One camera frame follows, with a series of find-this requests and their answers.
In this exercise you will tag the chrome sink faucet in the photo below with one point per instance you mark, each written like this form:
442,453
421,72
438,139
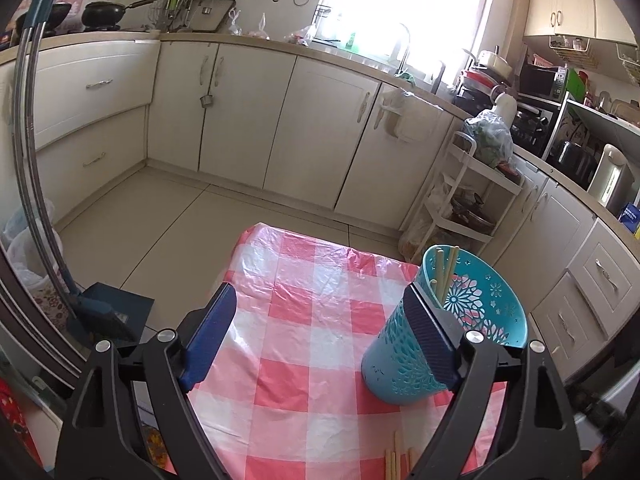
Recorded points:
403,62

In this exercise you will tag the white electric water boiler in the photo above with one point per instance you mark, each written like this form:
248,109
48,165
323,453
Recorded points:
610,180

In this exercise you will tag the black wok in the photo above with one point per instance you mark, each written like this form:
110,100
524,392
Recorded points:
102,14

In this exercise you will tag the grey sliding door frame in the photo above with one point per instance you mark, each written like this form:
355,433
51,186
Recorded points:
30,330

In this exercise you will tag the black cooking pot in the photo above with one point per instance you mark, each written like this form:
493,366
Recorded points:
570,162

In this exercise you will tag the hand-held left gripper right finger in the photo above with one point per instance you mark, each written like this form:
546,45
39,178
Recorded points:
432,340

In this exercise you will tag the stack of pots and bowls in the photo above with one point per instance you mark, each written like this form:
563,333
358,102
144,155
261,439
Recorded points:
482,77

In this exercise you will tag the pan with lid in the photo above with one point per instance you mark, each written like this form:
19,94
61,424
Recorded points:
475,215

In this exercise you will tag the small hanging metal strainer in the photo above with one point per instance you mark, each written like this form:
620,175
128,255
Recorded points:
206,101

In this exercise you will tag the white rolling storage rack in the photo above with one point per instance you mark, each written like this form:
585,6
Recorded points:
507,182

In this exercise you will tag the small knotted plastic bag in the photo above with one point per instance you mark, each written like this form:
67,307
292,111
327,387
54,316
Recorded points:
235,27
261,32

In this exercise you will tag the red patterned slipper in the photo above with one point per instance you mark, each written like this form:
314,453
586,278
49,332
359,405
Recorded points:
17,420

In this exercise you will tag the blue dustpan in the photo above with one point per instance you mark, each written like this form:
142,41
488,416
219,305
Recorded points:
115,312

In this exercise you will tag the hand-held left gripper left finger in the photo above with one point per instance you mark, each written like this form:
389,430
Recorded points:
210,340

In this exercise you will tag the blue perforated plastic basket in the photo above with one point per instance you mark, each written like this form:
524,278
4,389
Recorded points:
390,365

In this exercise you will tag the black microwave oven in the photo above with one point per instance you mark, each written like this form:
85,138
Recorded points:
540,80

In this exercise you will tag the cream kitchen base cabinets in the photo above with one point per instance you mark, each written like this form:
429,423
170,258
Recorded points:
240,110

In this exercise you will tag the clear bag of groceries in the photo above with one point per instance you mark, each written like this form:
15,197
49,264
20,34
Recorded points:
420,235

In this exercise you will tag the white countertop shelf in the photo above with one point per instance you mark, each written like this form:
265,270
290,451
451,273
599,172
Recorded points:
615,125

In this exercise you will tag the white plastic floor bags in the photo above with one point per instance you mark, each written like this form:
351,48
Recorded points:
25,255

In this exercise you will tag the black frying pan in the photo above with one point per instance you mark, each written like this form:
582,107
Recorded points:
55,12

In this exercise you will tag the pink plastic basket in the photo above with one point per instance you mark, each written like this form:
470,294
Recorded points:
544,60

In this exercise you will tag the white hanging door bin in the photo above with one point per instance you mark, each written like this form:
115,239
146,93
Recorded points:
415,120

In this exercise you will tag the black toaster oven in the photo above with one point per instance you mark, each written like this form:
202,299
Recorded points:
530,127

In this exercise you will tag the plastic bag of greens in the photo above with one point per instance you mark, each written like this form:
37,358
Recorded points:
487,137

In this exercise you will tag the row of jars and bottles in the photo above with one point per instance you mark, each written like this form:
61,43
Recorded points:
607,100

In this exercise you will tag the cream wall cabinet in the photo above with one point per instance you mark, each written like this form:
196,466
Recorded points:
575,5

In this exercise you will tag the white thermos jug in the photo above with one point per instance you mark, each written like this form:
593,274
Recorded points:
506,110

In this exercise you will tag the black slim tap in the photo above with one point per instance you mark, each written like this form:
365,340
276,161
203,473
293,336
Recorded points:
438,77

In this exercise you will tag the crumpled plastic bag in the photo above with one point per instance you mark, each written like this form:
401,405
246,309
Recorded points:
300,36

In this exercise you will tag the red checked plastic tablecloth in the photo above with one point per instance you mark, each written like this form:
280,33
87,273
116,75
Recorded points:
310,320

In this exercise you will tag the blue carton box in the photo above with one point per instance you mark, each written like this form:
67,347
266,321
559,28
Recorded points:
631,217

